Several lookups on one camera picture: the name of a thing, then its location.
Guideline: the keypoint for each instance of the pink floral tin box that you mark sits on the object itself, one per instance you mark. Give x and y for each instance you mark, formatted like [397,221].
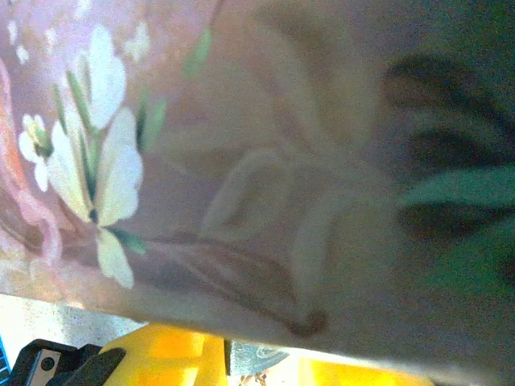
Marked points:
[241,161]

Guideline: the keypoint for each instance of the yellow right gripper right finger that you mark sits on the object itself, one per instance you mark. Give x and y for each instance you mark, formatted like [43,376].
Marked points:
[346,374]

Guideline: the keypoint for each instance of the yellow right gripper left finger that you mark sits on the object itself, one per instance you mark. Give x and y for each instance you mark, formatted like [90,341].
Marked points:
[177,358]

